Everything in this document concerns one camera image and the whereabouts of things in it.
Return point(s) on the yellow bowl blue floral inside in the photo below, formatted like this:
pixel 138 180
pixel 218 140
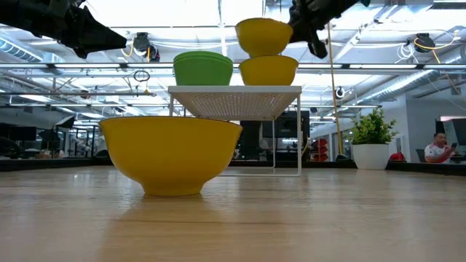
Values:
pixel 268 72
pixel 167 153
pixel 263 36

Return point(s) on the white ceiling air duct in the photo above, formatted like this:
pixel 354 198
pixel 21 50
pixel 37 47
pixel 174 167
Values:
pixel 18 51

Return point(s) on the silver ceiling duct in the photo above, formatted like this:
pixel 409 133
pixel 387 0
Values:
pixel 400 87

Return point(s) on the person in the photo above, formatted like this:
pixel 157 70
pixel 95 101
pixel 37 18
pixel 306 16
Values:
pixel 435 153

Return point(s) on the white robot arms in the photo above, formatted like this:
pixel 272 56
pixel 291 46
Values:
pixel 78 142

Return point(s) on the red bag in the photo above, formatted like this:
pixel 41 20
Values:
pixel 397 157

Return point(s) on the black aluminium table frame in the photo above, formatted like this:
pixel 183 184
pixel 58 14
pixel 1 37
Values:
pixel 43 164

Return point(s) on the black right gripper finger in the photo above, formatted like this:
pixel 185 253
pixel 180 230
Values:
pixel 302 33
pixel 319 48

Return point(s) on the green plastic bowl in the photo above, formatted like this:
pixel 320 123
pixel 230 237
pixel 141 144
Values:
pixel 202 74
pixel 202 54

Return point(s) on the dark computer monitor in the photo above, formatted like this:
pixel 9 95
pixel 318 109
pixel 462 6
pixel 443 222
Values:
pixel 460 131

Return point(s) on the red storage bins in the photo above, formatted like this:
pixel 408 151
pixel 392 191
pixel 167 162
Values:
pixel 320 149

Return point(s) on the black softbox light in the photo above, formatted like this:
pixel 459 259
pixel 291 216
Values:
pixel 66 122

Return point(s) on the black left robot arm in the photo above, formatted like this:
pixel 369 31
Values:
pixel 18 14

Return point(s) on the white perforated shelf riser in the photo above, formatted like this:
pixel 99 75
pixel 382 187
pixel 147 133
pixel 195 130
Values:
pixel 236 102

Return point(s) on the green plant white pot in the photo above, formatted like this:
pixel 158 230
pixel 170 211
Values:
pixel 370 156

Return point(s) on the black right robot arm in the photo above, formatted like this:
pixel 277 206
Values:
pixel 351 3

